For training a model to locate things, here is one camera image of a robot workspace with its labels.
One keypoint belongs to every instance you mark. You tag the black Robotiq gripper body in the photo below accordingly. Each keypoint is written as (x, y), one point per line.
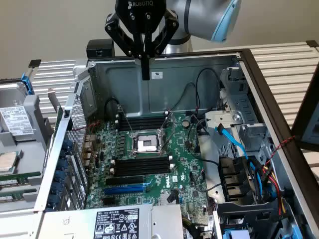
(139, 15)

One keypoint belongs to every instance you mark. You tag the green RAM stick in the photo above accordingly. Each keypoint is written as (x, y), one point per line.
(10, 198)
(7, 183)

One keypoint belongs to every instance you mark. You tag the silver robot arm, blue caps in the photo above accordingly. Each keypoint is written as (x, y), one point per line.
(199, 15)

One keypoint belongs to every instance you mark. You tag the black box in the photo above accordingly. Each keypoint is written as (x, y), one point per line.
(99, 47)

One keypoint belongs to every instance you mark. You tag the open grey PC case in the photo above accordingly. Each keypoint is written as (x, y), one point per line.
(189, 67)

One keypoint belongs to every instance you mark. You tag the thin metal locking lever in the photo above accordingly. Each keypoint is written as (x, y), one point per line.
(119, 107)
(142, 151)

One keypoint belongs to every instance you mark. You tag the silver socket cover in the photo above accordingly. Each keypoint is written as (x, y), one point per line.
(171, 118)

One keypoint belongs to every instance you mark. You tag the round coin battery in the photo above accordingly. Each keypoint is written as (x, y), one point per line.
(185, 123)

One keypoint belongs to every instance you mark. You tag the black table end cap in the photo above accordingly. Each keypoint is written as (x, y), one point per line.
(312, 43)
(35, 63)

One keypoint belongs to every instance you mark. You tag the metal disk bay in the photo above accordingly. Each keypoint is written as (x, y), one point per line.
(239, 104)

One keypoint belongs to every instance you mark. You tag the CPU socket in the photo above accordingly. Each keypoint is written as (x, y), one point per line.
(145, 144)

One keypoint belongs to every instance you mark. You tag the silver port block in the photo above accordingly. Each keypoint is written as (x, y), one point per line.
(88, 144)

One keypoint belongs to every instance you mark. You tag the green motherboard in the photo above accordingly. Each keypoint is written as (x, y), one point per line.
(179, 154)

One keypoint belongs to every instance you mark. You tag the blue card retainer clip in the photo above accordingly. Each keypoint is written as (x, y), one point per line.
(59, 176)
(53, 200)
(67, 145)
(56, 188)
(62, 165)

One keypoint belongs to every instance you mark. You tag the silver hard disk with label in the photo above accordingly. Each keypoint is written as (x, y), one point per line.
(15, 119)

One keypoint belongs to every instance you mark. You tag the long black expansion slot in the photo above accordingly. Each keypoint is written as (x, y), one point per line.
(124, 180)

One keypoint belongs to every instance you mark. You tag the blue expansion slot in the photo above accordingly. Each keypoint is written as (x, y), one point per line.
(124, 190)

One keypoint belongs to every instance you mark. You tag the black plastic fan shroud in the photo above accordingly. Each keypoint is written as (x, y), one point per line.
(231, 171)

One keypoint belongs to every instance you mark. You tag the short black expansion slot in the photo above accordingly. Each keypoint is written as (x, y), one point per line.
(109, 201)

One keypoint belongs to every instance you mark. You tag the small silver heatsink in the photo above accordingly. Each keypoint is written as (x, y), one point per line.
(164, 199)

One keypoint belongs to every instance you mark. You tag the silver CPU chip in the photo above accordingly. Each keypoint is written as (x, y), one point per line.
(6, 161)

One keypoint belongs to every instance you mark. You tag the dark computer case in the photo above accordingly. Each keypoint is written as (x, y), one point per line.
(311, 124)

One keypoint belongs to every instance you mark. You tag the silver power supply with label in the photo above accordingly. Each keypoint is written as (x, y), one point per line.
(74, 224)

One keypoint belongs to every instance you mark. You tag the black plastic disk bay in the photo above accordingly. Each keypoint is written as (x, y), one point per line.
(249, 211)

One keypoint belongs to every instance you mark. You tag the light blue plastic piece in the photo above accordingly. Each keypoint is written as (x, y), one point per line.
(236, 235)

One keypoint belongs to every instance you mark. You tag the graphics card with silver bracket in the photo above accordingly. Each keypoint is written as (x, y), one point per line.
(54, 99)

